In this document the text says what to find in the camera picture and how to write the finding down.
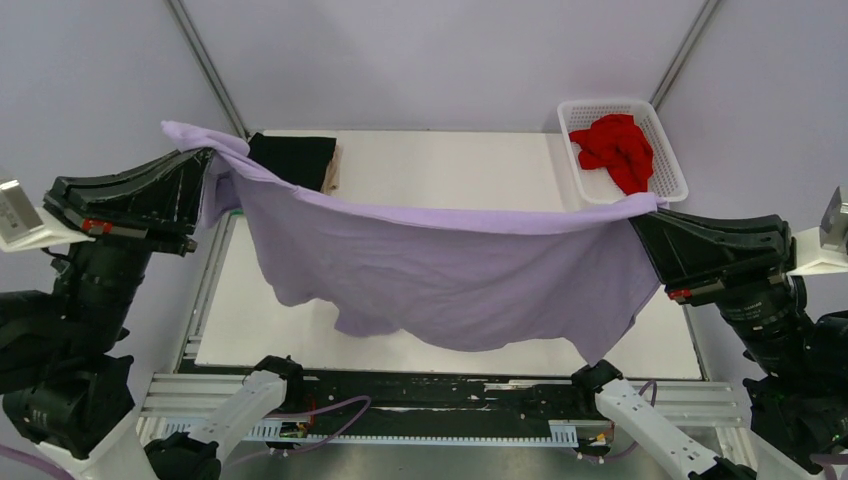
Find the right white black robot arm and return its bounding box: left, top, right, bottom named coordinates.
left=631, top=204, right=847, bottom=479

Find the white plastic basket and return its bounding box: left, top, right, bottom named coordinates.
left=556, top=98, right=689, bottom=205

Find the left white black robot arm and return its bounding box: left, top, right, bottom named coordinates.
left=1, top=147, right=307, bottom=479

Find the purple t shirt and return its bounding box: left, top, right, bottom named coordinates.
left=161, top=121, right=663, bottom=364

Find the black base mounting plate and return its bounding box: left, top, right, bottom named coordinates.
left=265, top=370, right=610, bottom=438

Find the folded beige t shirt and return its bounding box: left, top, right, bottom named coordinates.
left=320, top=145, right=342, bottom=195

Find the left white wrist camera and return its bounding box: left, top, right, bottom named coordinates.
left=1, top=169, right=93, bottom=253

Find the red t shirt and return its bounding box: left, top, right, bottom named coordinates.
left=569, top=114, right=654, bottom=195

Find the white slotted cable duct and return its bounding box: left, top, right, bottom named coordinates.
left=162, top=418, right=579, bottom=448

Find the aluminium frame rail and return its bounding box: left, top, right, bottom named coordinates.
left=142, top=371, right=746, bottom=428

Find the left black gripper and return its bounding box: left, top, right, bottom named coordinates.
left=50, top=132, right=217, bottom=345

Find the folded black t shirt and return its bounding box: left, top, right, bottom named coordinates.
left=248, top=133, right=338, bottom=192

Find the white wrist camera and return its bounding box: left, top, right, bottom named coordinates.
left=788, top=186, right=847, bottom=276
left=1, top=169, right=93, bottom=253

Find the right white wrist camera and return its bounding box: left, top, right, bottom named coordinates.
left=788, top=186, right=847, bottom=276

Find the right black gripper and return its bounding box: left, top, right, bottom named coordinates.
left=619, top=194, right=803, bottom=368

